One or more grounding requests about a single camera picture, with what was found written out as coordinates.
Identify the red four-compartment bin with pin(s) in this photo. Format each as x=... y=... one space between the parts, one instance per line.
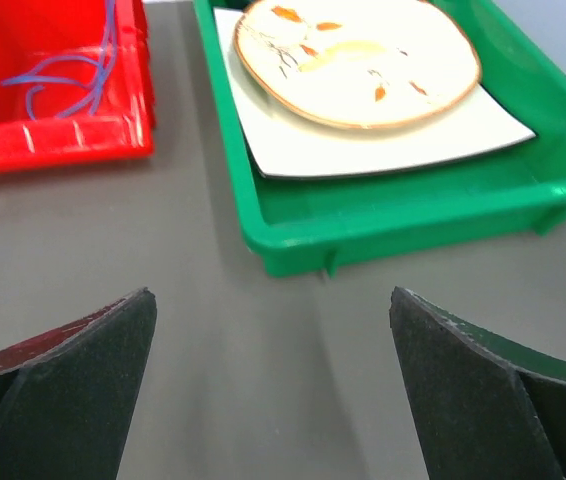
x=75 y=83

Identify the white square plate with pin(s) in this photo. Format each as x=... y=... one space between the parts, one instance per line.
x=285 y=145

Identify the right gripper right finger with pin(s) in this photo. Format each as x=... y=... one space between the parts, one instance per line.
x=484 y=406

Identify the green plastic tray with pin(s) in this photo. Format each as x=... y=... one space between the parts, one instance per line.
x=304 y=226

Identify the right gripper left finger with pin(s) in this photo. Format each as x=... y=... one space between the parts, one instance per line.
x=67 y=396

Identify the beige bird pattern plate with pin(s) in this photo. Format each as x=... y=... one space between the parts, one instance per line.
x=357 y=64

